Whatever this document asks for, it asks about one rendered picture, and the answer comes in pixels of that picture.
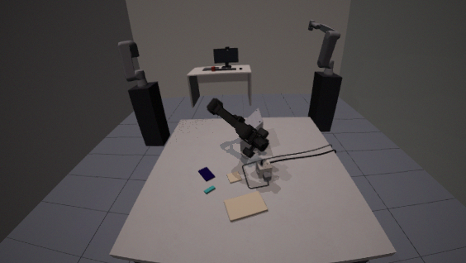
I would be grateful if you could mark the small teal block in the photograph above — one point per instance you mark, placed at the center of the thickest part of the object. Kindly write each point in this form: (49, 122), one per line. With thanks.
(206, 191)

